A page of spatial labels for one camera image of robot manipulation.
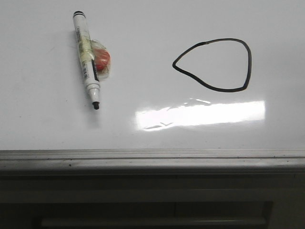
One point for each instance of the white whiteboard marker with tape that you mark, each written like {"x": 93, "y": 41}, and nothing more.
{"x": 94, "y": 58}

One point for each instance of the white whiteboard with aluminium frame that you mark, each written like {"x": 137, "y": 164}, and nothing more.
{"x": 195, "y": 87}

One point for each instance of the grey cabinet with drawer handle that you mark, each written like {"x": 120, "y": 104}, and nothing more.
{"x": 153, "y": 202}

